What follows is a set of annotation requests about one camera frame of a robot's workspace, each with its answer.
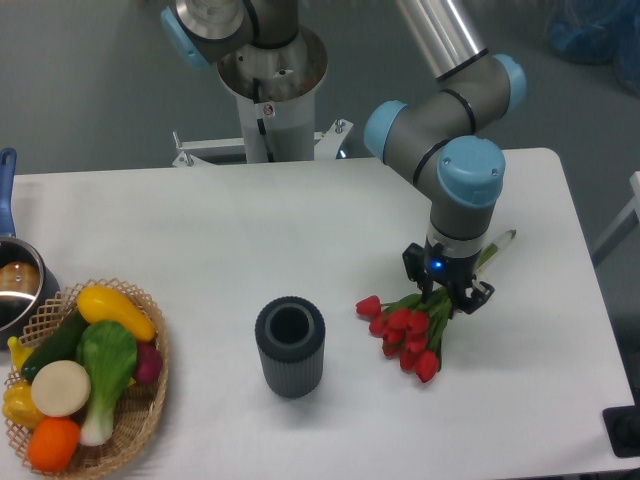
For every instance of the dark green cucumber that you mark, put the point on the dark green cucumber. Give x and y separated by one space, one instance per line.
60 345

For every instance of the yellow bell pepper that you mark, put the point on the yellow bell pepper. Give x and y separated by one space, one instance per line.
19 407

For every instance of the red tulip bouquet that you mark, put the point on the red tulip bouquet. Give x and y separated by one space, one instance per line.
411 329

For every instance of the black box at table edge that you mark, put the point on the black box at table edge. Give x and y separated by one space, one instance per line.
622 426

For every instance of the purple red radish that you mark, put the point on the purple red radish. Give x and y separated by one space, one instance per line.
149 364

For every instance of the beige round bun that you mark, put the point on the beige round bun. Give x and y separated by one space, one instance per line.
61 388

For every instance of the blue handled saucepan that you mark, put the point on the blue handled saucepan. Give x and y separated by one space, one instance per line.
26 281

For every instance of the yellow banana tip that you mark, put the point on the yellow banana tip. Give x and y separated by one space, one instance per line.
19 353

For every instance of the dark grey ribbed vase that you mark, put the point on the dark grey ribbed vase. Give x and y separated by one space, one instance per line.
290 335

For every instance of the yellow squash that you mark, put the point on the yellow squash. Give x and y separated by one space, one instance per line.
97 303

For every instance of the orange fruit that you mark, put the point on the orange fruit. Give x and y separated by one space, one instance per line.
53 444

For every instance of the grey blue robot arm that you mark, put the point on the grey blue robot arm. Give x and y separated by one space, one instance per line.
273 66

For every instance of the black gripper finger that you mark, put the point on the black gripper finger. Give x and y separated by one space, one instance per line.
416 271
470 298

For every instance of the white furniture leg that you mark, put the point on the white furniture leg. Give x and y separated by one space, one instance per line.
620 227

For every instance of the woven wicker basket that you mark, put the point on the woven wicker basket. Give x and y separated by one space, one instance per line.
138 411

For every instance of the green bok choy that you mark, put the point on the green bok choy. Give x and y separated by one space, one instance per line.
108 353

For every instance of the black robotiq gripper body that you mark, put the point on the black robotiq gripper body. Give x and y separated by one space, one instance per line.
454 273

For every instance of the blue plastic bags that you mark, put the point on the blue plastic bags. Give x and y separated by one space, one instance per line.
598 32

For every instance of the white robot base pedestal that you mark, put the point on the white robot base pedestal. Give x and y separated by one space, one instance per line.
270 132

